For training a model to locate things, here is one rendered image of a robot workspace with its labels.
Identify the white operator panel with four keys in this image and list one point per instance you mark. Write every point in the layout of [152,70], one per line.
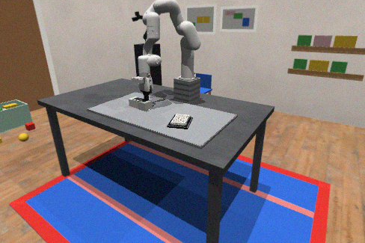
[139,103]

